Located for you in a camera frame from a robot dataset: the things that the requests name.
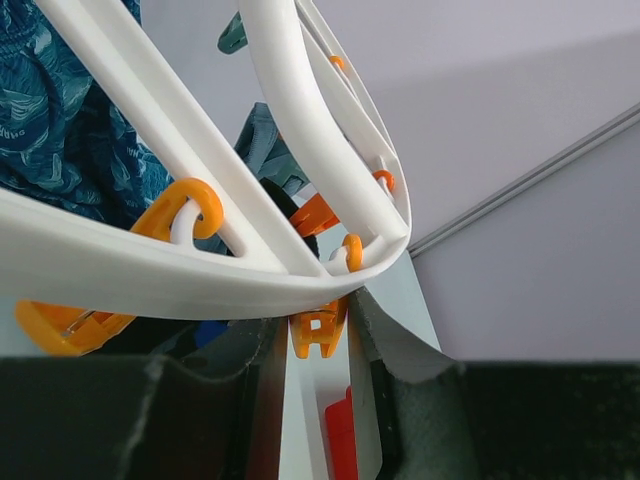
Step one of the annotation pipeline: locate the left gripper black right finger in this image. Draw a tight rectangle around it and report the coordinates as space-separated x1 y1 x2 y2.
348 289 639 479

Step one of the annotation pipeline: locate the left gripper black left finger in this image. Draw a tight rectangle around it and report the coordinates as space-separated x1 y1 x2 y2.
1 319 280 479

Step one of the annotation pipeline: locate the white round clip hanger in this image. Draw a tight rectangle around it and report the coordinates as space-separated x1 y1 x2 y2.
1 1 411 320

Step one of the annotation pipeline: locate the grey-blue t-shirt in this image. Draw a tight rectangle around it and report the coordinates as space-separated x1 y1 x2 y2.
234 102 309 196

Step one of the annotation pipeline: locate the red plastic tray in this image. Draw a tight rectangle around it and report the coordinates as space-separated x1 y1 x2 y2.
325 387 358 480

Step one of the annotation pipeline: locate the orange clothespin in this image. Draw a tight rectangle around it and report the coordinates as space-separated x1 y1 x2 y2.
288 233 365 360
14 178 225 357
329 55 345 70
373 169 395 193
289 193 340 237

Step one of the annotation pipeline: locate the blue patterned cloth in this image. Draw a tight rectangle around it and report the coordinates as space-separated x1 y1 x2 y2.
1 1 172 229

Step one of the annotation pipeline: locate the teal clothespin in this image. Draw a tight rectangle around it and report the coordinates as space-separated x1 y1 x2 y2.
217 12 248 55

